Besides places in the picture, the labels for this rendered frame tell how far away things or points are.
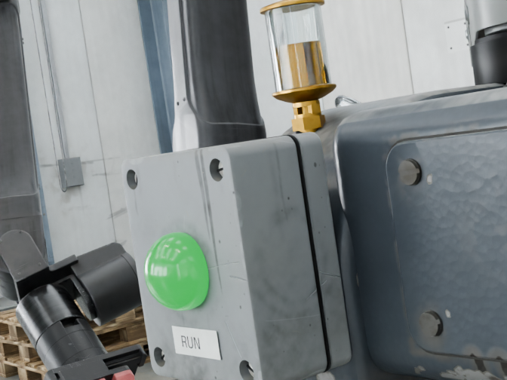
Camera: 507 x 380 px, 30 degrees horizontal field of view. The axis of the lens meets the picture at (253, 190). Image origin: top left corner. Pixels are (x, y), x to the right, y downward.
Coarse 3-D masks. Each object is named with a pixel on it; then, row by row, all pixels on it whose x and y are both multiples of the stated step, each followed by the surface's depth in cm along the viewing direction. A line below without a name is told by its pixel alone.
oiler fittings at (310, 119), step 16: (288, 0) 40; (304, 0) 40; (320, 0) 41; (272, 96) 42; (288, 96) 41; (304, 96) 41; (320, 96) 41; (304, 112) 42; (320, 112) 42; (304, 128) 41
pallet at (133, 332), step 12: (96, 324) 620; (132, 324) 609; (144, 324) 614; (0, 336) 629; (108, 336) 635; (120, 336) 613; (132, 336) 608; (144, 336) 614; (0, 348) 632; (12, 348) 632; (24, 348) 602; (108, 348) 597; (24, 360) 605
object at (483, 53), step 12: (492, 36) 43; (504, 36) 43; (480, 48) 44; (492, 48) 43; (504, 48) 42; (480, 60) 44; (492, 60) 43; (504, 60) 42; (480, 72) 44; (492, 72) 43; (504, 72) 43; (480, 84) 45
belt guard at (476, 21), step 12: (468, 0) 54; (480, 0) 44; (492, 0) 43; (504, 0) 42; (468, 12) 60; (480, 12) 44; (492, 12) 43; (504, 12) 43; (468, 24) 65; (480, 24) 44; (492, 24) 43; (504, 24) 43; (468, 36) 75; (480, 36) 63
